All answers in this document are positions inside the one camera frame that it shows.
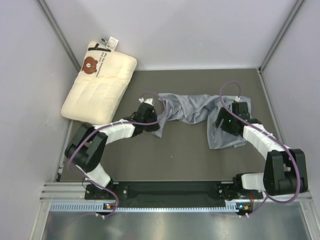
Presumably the grey fabric pillowcase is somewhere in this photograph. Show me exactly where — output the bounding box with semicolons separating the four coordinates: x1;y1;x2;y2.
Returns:
152;93;247;150

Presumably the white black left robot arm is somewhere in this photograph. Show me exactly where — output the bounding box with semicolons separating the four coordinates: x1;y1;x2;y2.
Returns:
64;108;160;199

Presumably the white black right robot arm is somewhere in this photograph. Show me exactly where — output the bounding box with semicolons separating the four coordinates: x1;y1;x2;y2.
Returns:
213;107;309;198

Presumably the cream bear print pillow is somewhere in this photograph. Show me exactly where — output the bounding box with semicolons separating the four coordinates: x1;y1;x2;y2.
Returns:
61;41;137;125

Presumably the white pillow care tag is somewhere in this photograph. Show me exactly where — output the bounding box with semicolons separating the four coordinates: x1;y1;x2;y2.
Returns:
101;36;119;52

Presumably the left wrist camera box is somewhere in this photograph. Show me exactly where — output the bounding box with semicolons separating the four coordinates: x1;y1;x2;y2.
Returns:
137;97;155;117

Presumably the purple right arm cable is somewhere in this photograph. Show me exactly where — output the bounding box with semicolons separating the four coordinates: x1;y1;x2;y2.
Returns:
219;81;302;218

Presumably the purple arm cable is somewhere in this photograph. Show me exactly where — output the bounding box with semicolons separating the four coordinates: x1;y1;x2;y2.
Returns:
67;90;167;217
219;81;302;218

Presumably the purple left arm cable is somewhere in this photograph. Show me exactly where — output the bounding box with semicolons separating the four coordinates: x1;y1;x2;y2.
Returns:
67;90;167;217

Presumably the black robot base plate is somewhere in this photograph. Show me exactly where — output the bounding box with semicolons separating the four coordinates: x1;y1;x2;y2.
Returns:
85;181;263;201

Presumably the slotted grey cable duct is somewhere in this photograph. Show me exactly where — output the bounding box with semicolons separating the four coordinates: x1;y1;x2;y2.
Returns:
50;202;253;213

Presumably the aluminium front frame rail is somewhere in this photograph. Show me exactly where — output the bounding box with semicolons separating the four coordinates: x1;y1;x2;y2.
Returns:
40;182;312;202

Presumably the right rear aluminium post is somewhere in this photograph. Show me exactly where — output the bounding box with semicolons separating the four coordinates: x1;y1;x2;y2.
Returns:
257;0;306;74

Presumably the aluminium post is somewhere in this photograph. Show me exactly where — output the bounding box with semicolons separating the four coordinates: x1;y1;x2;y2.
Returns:
35;0;81;72
257;0;306;74

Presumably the left rear aluminium post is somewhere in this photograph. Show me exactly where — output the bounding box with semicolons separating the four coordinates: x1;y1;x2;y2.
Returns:
35;0;81;72

